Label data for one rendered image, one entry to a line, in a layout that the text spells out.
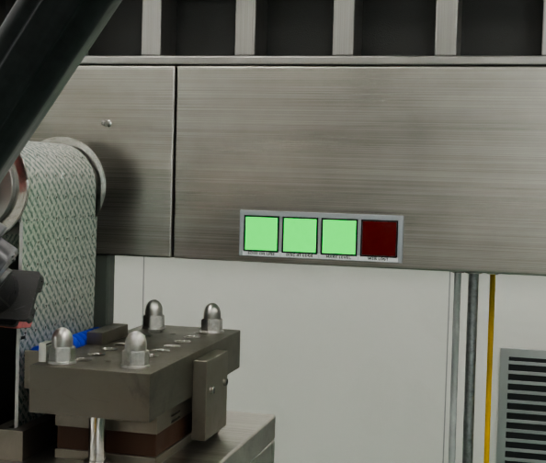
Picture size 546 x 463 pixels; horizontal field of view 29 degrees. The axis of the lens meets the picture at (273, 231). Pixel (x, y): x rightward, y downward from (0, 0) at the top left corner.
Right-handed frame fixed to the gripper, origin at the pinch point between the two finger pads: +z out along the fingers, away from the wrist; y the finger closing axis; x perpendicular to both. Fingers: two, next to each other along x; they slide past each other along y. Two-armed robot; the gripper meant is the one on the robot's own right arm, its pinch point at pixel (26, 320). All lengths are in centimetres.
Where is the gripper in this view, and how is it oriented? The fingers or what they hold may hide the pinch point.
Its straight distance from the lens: 144.1
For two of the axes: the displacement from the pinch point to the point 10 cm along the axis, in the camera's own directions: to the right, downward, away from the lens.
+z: 1.9, 4.4, 8.8
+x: 1.5, -8.9, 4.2
